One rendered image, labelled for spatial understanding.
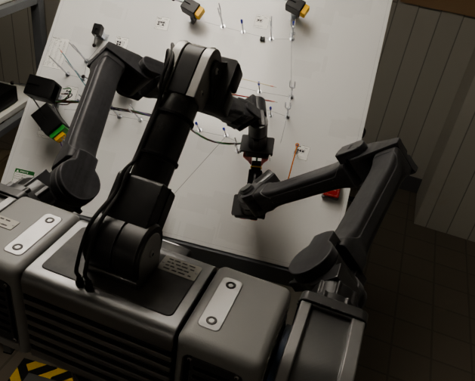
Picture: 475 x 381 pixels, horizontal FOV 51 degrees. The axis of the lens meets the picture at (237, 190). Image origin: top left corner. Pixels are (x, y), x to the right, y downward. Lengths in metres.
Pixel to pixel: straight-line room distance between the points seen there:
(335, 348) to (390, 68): 3.21
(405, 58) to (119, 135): 2.37
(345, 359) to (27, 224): 0.42
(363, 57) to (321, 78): 0.16
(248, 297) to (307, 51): 1.33
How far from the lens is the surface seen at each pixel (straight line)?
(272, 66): 1.80
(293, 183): 1.21
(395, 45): 3.67
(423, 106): 3.79
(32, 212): 0.71
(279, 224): 1.66
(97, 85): 1.05
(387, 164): 0.99
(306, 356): 0.59
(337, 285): 0.71
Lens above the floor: 1.95
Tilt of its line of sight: 33 degrees down
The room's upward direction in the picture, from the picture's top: 9 degrees clockwise
